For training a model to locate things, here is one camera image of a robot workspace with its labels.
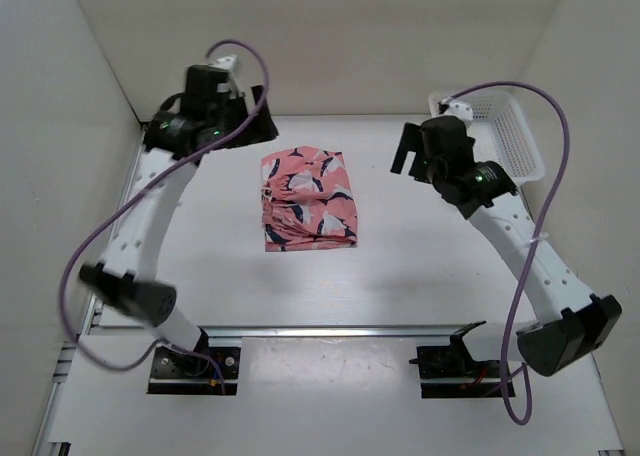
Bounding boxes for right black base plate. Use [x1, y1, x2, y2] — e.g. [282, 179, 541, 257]
[409, 346, 501, 399]

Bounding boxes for white plastic mesh basket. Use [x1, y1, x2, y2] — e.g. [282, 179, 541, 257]
[458, 89, 545, 186]

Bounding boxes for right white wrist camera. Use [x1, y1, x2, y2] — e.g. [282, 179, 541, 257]
[438, 97, 474, 124]

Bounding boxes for aluminium front rail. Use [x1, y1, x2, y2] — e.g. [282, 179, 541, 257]
[199, 324, 541, 341]

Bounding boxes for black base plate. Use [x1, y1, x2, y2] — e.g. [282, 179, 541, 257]
[409, 346, 501, 399]
[147, 346, 241, 396]

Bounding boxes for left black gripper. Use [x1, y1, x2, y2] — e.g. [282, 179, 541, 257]
[210, 86, 278, 151]

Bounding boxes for aluminium rail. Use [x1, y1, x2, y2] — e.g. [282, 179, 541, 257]
[30, 122, 148, 455]
[199, 324, 541, 341]

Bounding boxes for aluminium left rail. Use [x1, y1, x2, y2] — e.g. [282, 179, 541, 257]
[30, 122, 148, 455]

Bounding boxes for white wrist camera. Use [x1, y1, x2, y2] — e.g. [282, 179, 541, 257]
[438, 97, 474, 124]
[207, 54, 242, 92]

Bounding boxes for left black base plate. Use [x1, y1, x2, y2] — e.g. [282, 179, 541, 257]
[147, 346, 241, 396]

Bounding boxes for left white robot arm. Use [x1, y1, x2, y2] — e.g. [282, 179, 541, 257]
[79, 56, 278, 376]

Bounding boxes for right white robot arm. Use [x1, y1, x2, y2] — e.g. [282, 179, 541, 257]
[391, 116, 622, 377]

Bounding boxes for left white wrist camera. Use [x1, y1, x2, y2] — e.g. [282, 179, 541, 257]
[207, 54, 242, 92]

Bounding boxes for pink shark print shorts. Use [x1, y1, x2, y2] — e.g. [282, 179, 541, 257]
[261, 146, 358, 252]

